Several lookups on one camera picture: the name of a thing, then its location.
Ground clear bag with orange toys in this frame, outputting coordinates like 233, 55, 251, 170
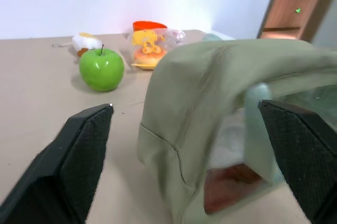
127, 28, 186, 71

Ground orange cup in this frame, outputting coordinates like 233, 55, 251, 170
132, 21, 168, 33

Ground white and yellow plush keychain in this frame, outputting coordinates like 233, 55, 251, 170
51, 32, 103, 57

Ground green apple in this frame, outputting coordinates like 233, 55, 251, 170
79, 44, 125, 93

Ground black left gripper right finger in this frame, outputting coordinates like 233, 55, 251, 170
258, 99, 337, 224

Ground brown wooden door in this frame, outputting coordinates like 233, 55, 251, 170
256, 0, 335, 41

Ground green fabric pouch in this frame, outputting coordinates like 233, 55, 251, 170
136, 38, 337, 224

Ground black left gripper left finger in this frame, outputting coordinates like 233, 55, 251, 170
0, 103, 114, 224

